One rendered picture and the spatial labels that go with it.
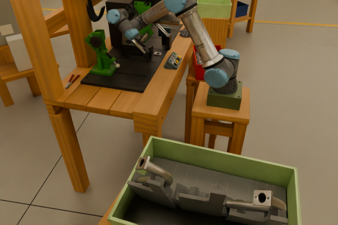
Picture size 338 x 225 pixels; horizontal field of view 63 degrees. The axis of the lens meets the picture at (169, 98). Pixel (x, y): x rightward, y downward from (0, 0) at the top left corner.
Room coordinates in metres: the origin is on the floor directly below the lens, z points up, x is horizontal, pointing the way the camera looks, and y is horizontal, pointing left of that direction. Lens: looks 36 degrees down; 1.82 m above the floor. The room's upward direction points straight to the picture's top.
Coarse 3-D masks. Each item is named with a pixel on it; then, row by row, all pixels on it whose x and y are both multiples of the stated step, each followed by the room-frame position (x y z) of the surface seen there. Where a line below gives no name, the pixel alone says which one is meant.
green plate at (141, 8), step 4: (136, 4) 1.84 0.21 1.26; (140, 4) 1.83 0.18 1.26; (148, 4) 1.82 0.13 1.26; (136, 8) 1.83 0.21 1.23; (140, 8) 1.82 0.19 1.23; (144, 8) 1.82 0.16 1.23; (148, 8) 1.81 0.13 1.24; (140, 12) 1.82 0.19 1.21; (144, 28) 1.78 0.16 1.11; (148, 28) 1.78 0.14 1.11; (140, 32) 1.78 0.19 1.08; (144, 32) 1.78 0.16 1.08
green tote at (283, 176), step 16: (160, 144) 0.88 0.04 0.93; (176, 144) 0.85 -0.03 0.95; (176, 160) 0.85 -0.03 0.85; (192, 160) 0.83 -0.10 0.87; (208, 160) 0.81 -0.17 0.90; (224, 160) 0.79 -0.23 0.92; (240, 160) 0.77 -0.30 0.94; (256, 160) 0.75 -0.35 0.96; (240, 176) 0.77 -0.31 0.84; (256, 176) 0.75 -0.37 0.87; (272, 176) 0.73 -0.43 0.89; (288, 176) 0.71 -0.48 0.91; (128, 192) 0.63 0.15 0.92; (288, 192) 0.67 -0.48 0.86; (112, 208) 0.54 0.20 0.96; (128, 208) 0.62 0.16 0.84; (288, 208) 0.61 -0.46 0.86; (112, 224) 0.51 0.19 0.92; (128, 224) 0.48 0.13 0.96; (288, 224) 0.55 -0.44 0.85
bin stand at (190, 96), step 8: (192, 64) 1.84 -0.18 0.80; (192, 72) 1.72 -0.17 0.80; (192, 80) 1.63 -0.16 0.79; (200, 80) 1.61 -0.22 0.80; (192, 88) 1.63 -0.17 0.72; (192, 96) 1.63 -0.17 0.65; (192, 104) 1.63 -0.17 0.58; (216, 120) 1.58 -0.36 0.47; (216, 136) 1.85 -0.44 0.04; (208, 144) 1.59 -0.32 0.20
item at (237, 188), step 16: (160, 160) 0.85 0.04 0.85; (176, 176) 0.76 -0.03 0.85; (192, 176) 0.76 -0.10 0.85; (208, 176) 0.76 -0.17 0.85; (224, 176) 0.76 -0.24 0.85; (240, 192) 0.68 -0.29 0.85; (144, 208) 0.61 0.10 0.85; (160, 208) 0.61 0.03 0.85; (176, 208) 0.61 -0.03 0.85; (144, 224) 0.55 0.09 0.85; (160, 224) 0.55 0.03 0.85; (176, 224) 0.55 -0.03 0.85; (192, 224) 0.55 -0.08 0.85; (208, 224) 0.55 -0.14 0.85; (224, 224) 0.55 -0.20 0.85; (240, 224) 0.55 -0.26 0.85
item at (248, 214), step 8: (272, 208) 0.44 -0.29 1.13; (224, 216) 0.56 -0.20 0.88; (232, 216) 0.49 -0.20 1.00; (240, 216) 0.47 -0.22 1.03; (248, 216) 0.47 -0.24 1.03; (256, 216) 0.54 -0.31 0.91; (272, 216) 0.41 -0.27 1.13; (280, 216) 0.42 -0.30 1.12; (248, 224) 0.53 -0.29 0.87; (256, 224) 0.50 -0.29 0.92; (264, 224) 0.47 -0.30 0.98; (272, 224) 0.45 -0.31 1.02; (280, 224) 0.42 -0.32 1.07
